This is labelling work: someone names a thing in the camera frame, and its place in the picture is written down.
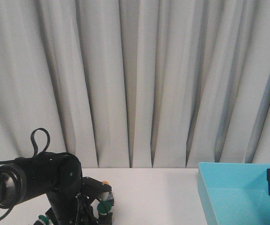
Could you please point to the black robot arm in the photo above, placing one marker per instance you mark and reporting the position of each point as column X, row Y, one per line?
column 23, row 179

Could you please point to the light blue plastic box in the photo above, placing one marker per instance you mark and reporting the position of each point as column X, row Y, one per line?
column 234, row 193

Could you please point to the green push button lying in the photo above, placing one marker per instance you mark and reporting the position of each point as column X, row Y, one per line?
column 42, row 220

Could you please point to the green push button upright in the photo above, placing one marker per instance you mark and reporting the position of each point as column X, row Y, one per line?
column 105, row 214

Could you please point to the grey pleated curtain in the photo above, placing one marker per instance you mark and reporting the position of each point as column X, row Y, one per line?
column 137, row 83

